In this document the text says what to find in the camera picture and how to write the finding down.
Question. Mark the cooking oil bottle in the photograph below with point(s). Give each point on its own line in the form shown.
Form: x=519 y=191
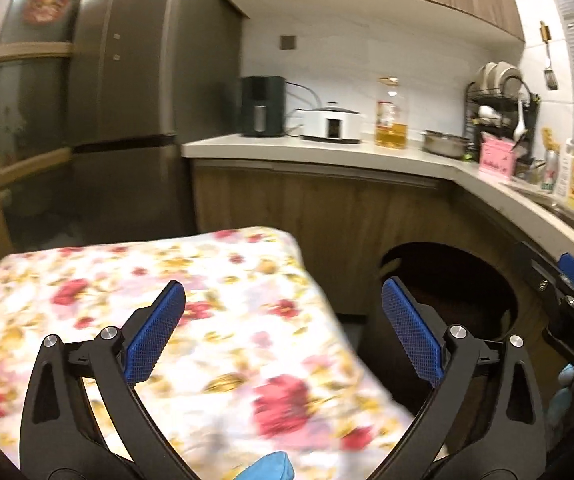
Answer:
x=392 y=135

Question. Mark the pink utensil holder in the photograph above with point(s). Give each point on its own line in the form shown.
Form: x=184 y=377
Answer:
x=497 y=160

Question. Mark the red door decoration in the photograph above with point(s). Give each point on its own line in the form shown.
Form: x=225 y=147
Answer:
x=44 y=5

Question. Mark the white plate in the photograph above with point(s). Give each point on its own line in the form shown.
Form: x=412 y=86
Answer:
x=488 y=76
x=507 y=75

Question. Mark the grey refrigerator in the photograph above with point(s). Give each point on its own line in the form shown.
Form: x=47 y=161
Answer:
x=142 y=85

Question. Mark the wooden glass door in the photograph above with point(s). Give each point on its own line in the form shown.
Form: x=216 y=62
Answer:
x=32 y=100

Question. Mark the white electric cooker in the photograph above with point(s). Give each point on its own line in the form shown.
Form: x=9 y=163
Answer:
x=332 y=125

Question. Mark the wooden base cabinets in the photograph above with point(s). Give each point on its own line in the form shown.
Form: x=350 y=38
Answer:
x=292 y=200

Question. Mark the white plastic bottle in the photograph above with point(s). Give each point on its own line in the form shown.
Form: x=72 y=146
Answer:
x=564 y=175

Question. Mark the beige stone countertop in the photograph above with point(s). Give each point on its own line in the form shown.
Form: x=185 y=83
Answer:
x=317 y=152

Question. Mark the metal slotted spatula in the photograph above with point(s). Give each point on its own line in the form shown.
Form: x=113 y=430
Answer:
x=551 y=80

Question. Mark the drink can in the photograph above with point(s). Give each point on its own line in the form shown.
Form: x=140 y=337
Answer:
x=549 y=175

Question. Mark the steel sink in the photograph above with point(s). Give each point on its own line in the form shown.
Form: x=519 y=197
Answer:
x=542 y=200

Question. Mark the yellow scrubber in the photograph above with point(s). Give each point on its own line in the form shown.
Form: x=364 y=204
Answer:
x=549 y=137

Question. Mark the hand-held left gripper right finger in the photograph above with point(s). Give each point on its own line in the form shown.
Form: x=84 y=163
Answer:
x=412 y=330

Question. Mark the black round bin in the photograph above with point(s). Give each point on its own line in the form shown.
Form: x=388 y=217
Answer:
x=447 y=280

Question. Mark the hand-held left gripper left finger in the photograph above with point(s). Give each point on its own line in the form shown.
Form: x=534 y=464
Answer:
x=157 y=330

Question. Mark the wooden wall hook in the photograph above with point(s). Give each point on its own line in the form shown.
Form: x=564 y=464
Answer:
x=545 y=31

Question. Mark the black air fryer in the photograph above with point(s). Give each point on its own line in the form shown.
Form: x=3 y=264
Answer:
x=262 y=105

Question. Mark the dark wall socket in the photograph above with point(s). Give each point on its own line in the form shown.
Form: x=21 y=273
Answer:
x=288 y=42

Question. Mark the steel basin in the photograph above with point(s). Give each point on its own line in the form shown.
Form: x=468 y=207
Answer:
x=444 y=145

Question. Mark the white ladle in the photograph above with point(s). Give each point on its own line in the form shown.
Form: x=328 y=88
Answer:
x=518 y=132

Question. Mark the floral printed cloth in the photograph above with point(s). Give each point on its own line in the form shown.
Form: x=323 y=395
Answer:
x=217 y=335

